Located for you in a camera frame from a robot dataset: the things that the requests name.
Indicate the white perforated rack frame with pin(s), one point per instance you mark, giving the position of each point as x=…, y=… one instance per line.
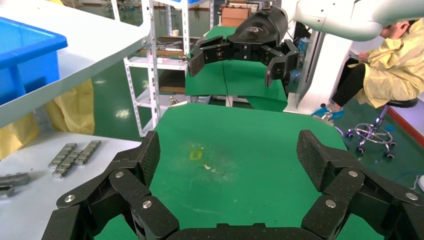
x=153, y=82

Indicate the small white cup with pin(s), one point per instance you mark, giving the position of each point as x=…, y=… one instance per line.
x=175, y=32

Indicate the green covered table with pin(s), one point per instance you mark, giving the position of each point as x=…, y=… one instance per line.
x=245, y=78

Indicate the blue plastic bin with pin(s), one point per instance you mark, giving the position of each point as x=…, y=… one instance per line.
x=23, y=56

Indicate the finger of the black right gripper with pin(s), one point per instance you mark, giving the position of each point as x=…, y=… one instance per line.
x=212, y=53
x=281, y=63

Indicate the white robot body column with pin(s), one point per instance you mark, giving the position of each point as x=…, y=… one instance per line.
x=318, y=76

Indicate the yellow plastic bag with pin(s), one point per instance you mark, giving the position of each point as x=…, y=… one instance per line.
x=73, y=109

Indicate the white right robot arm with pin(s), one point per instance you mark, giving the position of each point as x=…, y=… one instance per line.
x=344, y=18

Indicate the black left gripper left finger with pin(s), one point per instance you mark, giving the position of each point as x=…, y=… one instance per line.
x=99, y=205

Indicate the white board sheet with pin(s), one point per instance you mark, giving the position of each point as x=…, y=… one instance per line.
x=33, y=215

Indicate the person in yellow coat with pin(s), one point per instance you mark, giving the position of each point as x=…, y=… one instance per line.
x=394, y=69

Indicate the white slanted shelf board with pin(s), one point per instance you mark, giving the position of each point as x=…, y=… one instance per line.
x=99, y=39

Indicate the green table cloth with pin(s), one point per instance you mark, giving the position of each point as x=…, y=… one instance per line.
x=232, y=149

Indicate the silver notched metal strip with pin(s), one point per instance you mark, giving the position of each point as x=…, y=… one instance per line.
x=63, y=154
x=87, y=152
x=13, y=179
x=67, y=164

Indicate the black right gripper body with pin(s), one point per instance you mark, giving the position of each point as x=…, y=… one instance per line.
x=261, y=30

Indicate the brown cardboard box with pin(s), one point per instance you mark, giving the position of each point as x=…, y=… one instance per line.
x=235, y=16

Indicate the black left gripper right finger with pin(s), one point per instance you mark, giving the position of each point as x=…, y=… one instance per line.
x=364, y=205

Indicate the black wheeled stool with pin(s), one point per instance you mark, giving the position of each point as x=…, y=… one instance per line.
x=377, y=132

